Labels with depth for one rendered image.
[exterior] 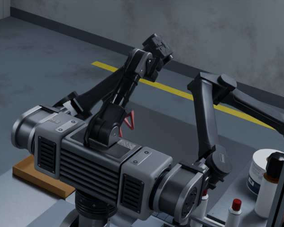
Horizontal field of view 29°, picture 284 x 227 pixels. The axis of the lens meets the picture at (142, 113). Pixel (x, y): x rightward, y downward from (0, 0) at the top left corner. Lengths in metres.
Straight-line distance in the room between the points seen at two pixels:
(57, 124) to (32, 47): 4.44
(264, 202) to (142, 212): 1.00
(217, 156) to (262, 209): 0.84
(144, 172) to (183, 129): 1.64
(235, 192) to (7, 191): 1.02
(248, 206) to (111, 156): 1.13
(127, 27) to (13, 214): 3.82
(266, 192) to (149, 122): 0.95
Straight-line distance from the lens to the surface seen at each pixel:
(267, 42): 5.31
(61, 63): 5.73
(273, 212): 1.94
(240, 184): 2.65
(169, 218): 2.36
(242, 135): 4.84
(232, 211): 2.20
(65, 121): 1.66
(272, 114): 2.06
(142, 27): 5.84
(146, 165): 1.50
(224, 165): 1.65
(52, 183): 2.56
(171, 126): 3.10
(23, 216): 2.39
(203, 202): 2.24
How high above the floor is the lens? 2.36
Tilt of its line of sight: 29 degrees down
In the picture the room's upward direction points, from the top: 7 degrees clockwise
